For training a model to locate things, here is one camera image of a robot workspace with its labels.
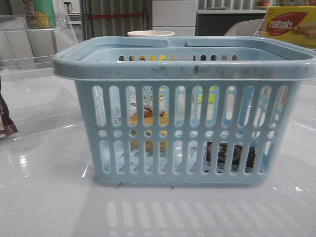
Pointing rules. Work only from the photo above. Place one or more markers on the plate of fruit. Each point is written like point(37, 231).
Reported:
point(262, 3)

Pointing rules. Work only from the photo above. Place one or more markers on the clear acrylic shelf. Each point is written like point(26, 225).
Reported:
point(40, 103)
point(261, 27)

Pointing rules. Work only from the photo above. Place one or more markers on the packaged bread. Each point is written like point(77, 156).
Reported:
point(148, 116)

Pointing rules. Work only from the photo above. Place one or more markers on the clear acrylic right shelf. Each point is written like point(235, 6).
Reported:
point(261, 27)

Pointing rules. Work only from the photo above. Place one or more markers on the white cabinet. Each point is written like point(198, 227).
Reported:
point(178, 16)

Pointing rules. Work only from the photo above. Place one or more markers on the dark brown snack packet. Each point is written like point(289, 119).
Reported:
point(7, 126)

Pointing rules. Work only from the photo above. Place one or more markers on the clear acrylic left shelf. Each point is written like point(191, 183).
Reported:
point(40, 103)

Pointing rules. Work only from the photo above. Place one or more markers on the green cartoon snack bag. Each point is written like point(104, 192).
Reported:
point(39, 14)

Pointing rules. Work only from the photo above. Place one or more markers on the light blue plastic basket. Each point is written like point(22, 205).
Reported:
point(229, 100)

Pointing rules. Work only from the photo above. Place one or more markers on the yellow nabati wafer box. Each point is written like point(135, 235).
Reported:
point(288, 24)

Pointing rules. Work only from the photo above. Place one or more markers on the red barrier belt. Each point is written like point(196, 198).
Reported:
point(111, 16)

